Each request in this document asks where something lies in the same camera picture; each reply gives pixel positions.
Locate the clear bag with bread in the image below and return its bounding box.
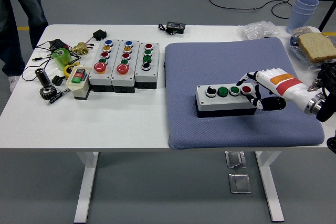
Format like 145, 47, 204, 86
289, 26, 336, 65

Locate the black servo motor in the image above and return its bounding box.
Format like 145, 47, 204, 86
92, 29, 108, 41

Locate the five-button box red mushroom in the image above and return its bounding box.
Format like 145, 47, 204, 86
111, 39, 140, 94

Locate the black metal cylinder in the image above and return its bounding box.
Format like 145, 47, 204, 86
35, 68, 51, 88

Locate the white bread slice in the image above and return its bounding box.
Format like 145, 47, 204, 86
297, 32, 336, 63

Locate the yellow tape roll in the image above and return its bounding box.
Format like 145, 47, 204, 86
64, 63, 81, 79

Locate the green translucent tape roll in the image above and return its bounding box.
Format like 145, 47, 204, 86
51, 48, 73, 70

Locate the thin black cable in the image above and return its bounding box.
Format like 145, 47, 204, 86
21, 40, 79, 81

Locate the white table leg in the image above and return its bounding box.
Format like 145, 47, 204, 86
73, 152, 100, 223
255, 151, 285, 221

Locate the open metal floor socket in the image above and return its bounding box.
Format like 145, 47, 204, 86
225, 151, 247, 169

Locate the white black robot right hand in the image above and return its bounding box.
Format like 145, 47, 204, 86
235, 68, 316, 112

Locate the small black finned heatsink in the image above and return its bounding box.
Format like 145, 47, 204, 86
51, 75, 65, 86

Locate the grey four-control button box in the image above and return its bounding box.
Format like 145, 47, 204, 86
194, 83, 259, 119
134, 41, 160, 90

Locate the black steel gear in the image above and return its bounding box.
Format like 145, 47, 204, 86
39, 85, 58, 101

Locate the cream switch box green red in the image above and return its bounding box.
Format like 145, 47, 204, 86
65, 64, 92, 101

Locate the person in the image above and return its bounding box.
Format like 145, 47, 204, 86
0, 0, 49, 93

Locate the black power adapter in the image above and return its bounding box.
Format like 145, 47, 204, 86
49, 39, 68, 51

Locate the blue-grey quilted mat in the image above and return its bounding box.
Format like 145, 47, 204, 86
164, 37, 325, 151

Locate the clear crinkled plastic bag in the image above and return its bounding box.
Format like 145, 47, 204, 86
238, 20, 279, 40

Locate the black meter cable plug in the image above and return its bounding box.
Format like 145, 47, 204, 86
157, 24, 174, 36

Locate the black metal rod tool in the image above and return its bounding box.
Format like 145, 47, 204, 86
47, 87, 71, 106

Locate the five-button box yellow-ringed mushroom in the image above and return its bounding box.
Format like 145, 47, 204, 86
88, 39, 121, 93

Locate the light blue plastic cup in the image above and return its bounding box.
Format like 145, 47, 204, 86
293, 3, 317, 14
285, 7, 315, 35
295, 0, 320, 9

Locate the brass valve fitting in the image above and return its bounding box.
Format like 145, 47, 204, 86
72, 41, 90, 56

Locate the closed metal floor socket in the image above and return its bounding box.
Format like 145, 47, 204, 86
228, 173, 252, 195

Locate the black digital meter module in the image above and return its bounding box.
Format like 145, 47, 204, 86
165, 21, 186, 35

